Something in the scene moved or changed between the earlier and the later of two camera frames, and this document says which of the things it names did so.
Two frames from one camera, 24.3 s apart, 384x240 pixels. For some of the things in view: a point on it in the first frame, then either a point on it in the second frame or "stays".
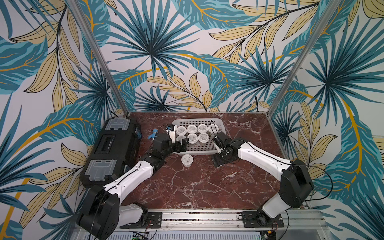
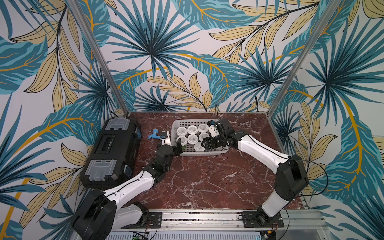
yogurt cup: x=187 y=159 → x=198 y=147
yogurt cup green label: x=191 y=129 stays
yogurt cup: x=202 y=128 stays
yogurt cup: x=193 y=138 stays
